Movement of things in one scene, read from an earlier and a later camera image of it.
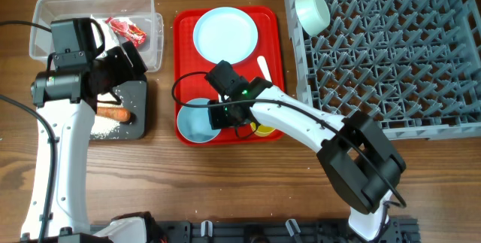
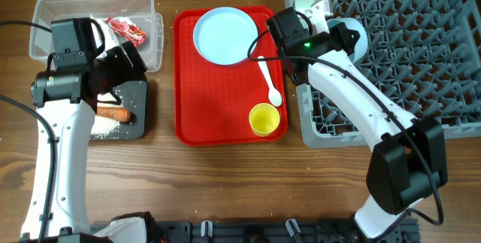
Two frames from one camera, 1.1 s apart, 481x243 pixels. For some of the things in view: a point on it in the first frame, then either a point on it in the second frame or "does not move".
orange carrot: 120,113 does not move
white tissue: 110,38 does not move
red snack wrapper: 130,31 does not move
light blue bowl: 194,123 to 355,25
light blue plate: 225,33 does not move
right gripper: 216,120 to 336,34
